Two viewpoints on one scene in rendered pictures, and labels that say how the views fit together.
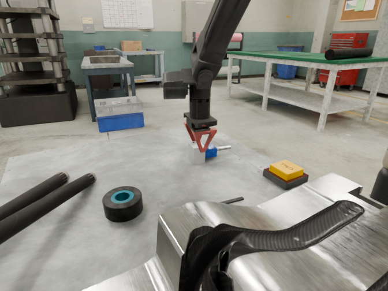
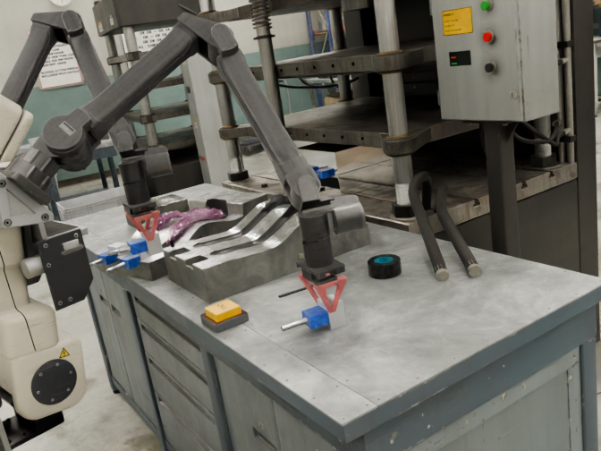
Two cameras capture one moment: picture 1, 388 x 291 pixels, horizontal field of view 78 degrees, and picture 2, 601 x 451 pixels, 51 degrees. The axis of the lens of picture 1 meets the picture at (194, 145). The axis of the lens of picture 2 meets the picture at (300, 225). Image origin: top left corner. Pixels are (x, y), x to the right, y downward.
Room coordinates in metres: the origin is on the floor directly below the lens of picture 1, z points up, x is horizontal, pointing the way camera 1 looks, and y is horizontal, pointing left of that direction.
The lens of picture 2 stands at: (1.85, -0.08, 1.37)
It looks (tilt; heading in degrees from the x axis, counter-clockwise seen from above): 16 degrees down; 178
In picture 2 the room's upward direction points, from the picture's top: 9 degrees counter-clockwise
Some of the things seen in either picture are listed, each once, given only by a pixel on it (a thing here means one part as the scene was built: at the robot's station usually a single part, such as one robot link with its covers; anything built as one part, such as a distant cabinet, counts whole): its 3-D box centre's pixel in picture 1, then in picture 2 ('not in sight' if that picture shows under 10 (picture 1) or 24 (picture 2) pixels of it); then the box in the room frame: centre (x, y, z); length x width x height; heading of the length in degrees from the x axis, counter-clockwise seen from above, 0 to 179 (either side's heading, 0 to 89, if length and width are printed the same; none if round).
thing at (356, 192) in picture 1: (366, 205); (198, 266); (0.34, -0.30, 0.87); 0.05 x 0.05 x 0.04; 29
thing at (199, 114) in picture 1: (200, 109); (318, 254); (0.65, -0.02, 0.96); 0.10 x 0.07 x 0.07; 20
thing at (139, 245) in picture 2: not in sight; (133, 247); (0.28, -0.46, 0.93); 0.13 x 0.05 x 0.05; 114
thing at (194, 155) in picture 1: (211, 149); (310, 319); (0.66, -0.05, 0.83); 0.13 x 0.05 x 0.05; 110
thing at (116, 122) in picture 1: (119, 118); not in sight; (3.26, 1.04, 0.11); 0.61 x 0.41 x 0.22; 111
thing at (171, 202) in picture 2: not in sight; (156, 211); (-0.50, -0.53, 0.84); 0.20 x 0.15 x 0.07; 119
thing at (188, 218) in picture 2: not in sight; (184, 217); (-0.07, -0.37, 0.90); 0.26 x 0.18 x 0.08; 136
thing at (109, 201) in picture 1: (123, 202); (384, 266); (0.42, 0.15, 0.82); 0.08 x 0.08 x 0.04
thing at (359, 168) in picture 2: not in sight; (367, 157); (-0.67, 0.31, 0.87); 0.50 x 0.27 x 0.17; 119
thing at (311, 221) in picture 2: (197, 88); (317, 225); (0.65, -0.01, 1.02); 0.07 x 0.06 x 0.07; 98
